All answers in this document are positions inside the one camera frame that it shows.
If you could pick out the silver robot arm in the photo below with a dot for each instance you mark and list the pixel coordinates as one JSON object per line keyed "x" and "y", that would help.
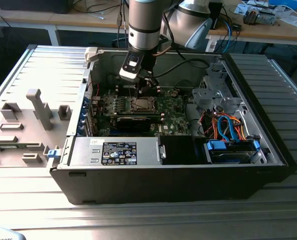
{"x": 143, "y": 35}

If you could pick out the black upright box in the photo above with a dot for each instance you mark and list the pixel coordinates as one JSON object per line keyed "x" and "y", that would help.
{"x": 216, "y": 15}

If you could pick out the black PC case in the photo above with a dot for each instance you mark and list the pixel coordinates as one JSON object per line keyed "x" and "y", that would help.
{"x": 138, "y": 185}

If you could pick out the black heat sink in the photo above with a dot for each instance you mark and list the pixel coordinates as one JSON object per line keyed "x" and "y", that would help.
{"x": 249, "y": 17}

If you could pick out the green motherboard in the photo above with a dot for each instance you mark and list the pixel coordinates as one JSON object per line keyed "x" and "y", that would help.
{"x": 173, "y": 117}

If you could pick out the metal drive cage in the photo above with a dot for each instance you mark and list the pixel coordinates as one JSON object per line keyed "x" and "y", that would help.
{"x": 208, "y": 97}

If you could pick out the blue box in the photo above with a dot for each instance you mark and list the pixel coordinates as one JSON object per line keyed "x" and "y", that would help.
{"x": 286, "y": 3}

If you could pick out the black faced wrist camera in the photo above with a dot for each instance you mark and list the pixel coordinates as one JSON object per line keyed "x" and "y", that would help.
{"x": 131, "y": 66}

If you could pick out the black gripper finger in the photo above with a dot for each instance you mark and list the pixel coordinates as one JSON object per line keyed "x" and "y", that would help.
{"x": 140, "y": 88}
{"x": 151, "y": 86}

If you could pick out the green RAM stick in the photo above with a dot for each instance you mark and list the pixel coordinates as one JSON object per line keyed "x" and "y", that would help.
{"x": 13, "y": 146}

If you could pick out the CPU with silver top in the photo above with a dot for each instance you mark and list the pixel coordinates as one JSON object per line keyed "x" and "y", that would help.
{"x": 143, "y": 104}

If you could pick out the grey device with lettering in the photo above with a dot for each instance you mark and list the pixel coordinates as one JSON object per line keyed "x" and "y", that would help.
{"x": 3, "y": 235}

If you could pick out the black graphics card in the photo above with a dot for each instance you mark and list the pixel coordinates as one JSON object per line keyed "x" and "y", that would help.
{"x": 133, "y": 124}

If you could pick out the silver power supply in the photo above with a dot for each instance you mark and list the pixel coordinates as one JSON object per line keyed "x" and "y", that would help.
{"x": 86, "y": 150}

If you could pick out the grey parts rack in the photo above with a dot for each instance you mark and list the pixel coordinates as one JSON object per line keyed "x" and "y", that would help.
{"x": 38, "y": 140}

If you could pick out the wooden desk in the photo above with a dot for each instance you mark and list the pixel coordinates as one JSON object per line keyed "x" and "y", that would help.
{"x": 263, "y": 32}
{"x": 26, "y": 18}

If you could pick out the black flat device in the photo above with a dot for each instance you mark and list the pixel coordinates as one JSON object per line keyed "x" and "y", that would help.
{"x": 33, "y": 6}

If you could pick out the blue case latch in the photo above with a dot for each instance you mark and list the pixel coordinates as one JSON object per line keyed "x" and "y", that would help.
{"x": 53, "y": 153}

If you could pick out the grey metal drive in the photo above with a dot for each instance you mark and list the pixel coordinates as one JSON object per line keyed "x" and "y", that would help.
{"x": 267, "y": 18}

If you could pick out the white paper sheets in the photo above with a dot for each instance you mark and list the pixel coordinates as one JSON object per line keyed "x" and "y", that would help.
{"x": 294, "y": 20}

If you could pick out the RAM slot with white clips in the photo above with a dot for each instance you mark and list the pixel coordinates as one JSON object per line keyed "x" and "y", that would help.
{"x": 161, "y": 120}
{"x": 158, "y": 87}
{"x": 161, "y": 114}
{"x": 158, "y": 92}

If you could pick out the hard disk in blue carrier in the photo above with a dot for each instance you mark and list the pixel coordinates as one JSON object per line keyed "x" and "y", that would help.
{"x": 216, "y": 145}

